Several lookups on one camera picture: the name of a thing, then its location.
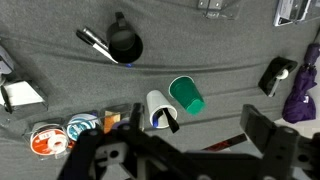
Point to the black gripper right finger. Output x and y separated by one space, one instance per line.
283 148

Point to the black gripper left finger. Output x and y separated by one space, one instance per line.
142 156

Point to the black mug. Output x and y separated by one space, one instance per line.
124 44

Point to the purple folded umbrella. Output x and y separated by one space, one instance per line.
299 105

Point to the blue solder spool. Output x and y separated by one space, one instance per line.
79 123

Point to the white paper cup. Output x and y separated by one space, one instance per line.
156 102

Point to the clear tray of supplies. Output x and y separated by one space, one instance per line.
109 118

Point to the green plastic cup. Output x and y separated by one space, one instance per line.
184 91

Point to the grey tablecloth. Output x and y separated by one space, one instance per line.
226 59

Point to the black and silver marker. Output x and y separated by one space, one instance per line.
91 38

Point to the clear box with white paper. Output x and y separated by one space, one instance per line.
21 94

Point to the clear acrylic stand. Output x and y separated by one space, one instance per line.
220 9

